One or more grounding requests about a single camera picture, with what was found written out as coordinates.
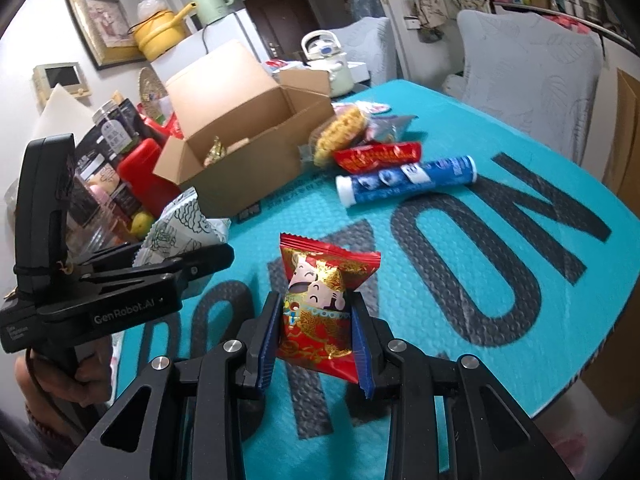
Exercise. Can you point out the red gift box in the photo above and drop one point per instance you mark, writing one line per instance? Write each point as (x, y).
(172, 127)

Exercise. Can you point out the white bread packet with drawings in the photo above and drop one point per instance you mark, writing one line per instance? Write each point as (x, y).
(180, 225)

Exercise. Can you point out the light green electric kettle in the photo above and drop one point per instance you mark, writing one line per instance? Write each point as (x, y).
(210, 2)

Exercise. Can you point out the teal printed bubble mat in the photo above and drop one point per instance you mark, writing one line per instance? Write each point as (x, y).
(475, 125)

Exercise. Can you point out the brown gold snack packet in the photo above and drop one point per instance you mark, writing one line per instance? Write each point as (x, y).
(215, 152)

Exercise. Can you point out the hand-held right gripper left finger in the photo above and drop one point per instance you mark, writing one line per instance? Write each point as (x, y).
(265, 345)

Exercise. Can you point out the blue white biscuit tube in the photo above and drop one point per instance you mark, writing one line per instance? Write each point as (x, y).
(405, 178)

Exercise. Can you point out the clear plastic bag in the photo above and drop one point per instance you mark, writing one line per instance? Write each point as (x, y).
(150, 7)

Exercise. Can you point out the yellow enamel pot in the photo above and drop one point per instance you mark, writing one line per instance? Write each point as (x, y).
(157, 35)

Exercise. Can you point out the round woven mat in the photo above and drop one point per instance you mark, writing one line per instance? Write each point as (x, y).
(150, 87)

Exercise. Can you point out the person's left hand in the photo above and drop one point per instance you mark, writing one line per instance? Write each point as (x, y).
(90, 380)

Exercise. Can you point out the long red snack packet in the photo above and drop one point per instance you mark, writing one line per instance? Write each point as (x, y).
(377, 156)

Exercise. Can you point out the gold framed picture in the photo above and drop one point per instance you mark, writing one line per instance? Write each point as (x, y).
(102, 27)

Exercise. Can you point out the red cartoon figure snack packet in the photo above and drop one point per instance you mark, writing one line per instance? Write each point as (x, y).
(320, 305)

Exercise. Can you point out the red plastic bottle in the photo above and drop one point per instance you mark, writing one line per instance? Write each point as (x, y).
(142, 172)

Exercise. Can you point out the beige wall intercom panel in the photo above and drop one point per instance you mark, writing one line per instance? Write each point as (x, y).
(60, 79)

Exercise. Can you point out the person's left forearm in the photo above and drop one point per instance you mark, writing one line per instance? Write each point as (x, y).
(35, 445)

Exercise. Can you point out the black printed package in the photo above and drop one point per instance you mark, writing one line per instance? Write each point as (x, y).
(92, 170)

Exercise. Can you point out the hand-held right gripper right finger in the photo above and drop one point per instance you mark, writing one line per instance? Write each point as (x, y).
(362, 355)

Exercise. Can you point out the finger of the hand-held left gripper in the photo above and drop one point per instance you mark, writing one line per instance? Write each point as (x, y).
(110, 257)
(200, 262)

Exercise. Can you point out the clear foil snack packet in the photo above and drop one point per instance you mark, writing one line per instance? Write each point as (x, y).
(387, 127)

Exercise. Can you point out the dark wooden door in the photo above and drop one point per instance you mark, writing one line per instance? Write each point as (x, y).
(272, 20)

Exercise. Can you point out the dark jar with label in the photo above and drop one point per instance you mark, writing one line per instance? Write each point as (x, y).
(112, 130)

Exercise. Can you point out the yellow lemon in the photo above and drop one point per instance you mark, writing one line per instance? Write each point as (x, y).
(142, 224)

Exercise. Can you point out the beige paper bag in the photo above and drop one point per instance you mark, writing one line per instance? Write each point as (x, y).
(57, 110)

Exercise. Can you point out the yellow noodle snack bag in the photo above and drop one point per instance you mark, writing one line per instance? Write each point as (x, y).
(340, 132)

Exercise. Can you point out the grey covered chair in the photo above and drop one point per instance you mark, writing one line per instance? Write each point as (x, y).
(370, 50)
(525, 75)

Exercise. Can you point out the large brown cardboard box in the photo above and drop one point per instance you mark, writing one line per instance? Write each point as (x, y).
(622, 135)

